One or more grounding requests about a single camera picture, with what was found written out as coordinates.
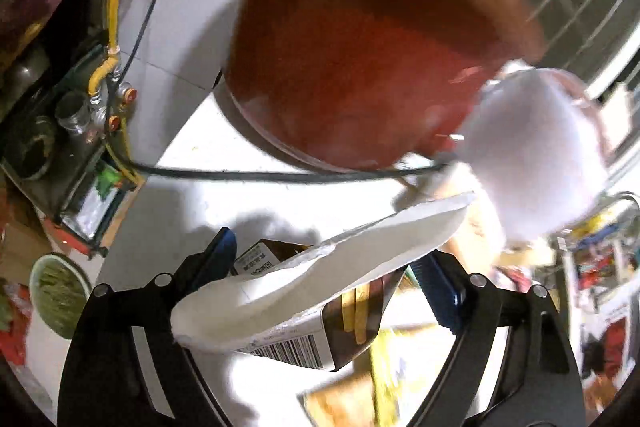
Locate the green bowl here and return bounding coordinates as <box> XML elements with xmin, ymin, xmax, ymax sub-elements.
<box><xmin>29</xmin><ymin>253</ymin><xmax>93</xmax><ymax>340</ymax></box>

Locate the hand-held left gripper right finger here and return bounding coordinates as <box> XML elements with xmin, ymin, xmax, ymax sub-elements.
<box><xmin>407</xmin><ymin>252</ymin><xmax>583</xmax><ymax>427</ymax></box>

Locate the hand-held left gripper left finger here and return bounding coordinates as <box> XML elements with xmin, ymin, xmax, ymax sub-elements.
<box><xmin>57</xmin><ymin>227</ymin><xmax>238</xmax><ymax>427</ymax></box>

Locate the white brown milk carton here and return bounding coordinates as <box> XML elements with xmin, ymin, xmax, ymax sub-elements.
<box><xmin>170</xmin><ymin>192</ymin><xmax>476</xmax><ymax>373</ymax></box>

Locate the red clay slow cooker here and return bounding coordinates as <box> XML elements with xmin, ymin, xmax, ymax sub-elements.
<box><xmin>215</xmin><ymin>0</ymin><xmax>546</xmax><ymax>172</ymax></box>

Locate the yellow snack packet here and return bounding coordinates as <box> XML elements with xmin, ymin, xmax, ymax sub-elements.
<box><xmin>300</xmin><ymin>327</ymin><xmax>451</xmax><ymax>427</ymax></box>

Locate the black metal appliance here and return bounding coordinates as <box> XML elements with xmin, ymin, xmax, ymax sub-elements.
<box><xmin>0</xmin><ymin>47</ymin><xmax>146</xmax><ymax>258</ymax></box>

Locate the steel gas valve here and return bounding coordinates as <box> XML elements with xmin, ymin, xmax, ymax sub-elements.
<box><xmin>90</xmin><ymin>77</ymin><xmax>138</xmax><ymax>135</ymax></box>

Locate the black power cable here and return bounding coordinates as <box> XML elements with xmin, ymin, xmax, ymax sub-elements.
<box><xmin>107</xmin><ymin>0</ymin><xmax>453</xmax><ymax>185</ymax></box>

